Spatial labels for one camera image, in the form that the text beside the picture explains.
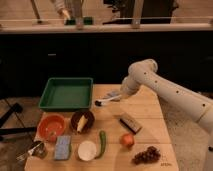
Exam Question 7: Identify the blue sponge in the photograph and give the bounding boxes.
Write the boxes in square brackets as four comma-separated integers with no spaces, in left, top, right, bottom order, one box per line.
[54,135,71,160]

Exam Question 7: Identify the purple grape bunch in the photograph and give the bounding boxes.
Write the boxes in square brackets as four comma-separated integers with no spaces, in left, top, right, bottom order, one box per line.
[132,146,161,165]

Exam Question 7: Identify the green cucumber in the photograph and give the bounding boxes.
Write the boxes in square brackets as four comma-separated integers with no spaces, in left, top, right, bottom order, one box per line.
[95,130,107,159]

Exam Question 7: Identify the dark brown bowl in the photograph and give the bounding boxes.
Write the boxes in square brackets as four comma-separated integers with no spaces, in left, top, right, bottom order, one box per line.
[70,110,95,134]

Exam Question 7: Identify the grey blue folded cloth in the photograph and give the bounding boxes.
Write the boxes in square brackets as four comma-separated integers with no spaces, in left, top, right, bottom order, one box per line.
[106,90,121,100]

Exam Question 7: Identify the green plastic tray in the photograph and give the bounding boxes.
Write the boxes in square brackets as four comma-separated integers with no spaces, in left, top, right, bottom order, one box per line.
[39,77,93,112]

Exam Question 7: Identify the white round lid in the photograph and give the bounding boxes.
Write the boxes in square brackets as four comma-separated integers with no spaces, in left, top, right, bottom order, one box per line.
[77,141,97,161]

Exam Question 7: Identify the yellow banana piece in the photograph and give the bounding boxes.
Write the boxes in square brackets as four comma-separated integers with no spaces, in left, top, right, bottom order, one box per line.
[77,116,88,132]

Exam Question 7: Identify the red tomato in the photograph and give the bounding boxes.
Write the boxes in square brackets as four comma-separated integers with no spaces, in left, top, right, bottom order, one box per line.
[120,133,134,148]

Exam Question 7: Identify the orange plastic bowl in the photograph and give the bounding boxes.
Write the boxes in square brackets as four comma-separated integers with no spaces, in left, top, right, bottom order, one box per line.
[37,115,66,142]

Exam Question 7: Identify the black tripod legs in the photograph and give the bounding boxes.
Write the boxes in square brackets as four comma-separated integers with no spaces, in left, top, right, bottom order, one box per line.
[0,103,37,136]

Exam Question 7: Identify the green box on shelf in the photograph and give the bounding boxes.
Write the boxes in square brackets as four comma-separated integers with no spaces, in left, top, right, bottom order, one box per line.
[65,17,93,25]

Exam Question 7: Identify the white black dish brush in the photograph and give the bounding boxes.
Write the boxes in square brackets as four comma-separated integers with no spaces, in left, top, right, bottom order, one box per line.
[94,95,121,107]

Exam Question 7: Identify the black grey eraser block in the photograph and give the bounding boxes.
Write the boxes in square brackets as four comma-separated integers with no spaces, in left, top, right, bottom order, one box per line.
[119,113,142,134]

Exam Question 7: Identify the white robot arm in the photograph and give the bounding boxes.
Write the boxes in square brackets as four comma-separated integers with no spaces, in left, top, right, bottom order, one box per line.
[120,59,213,171]

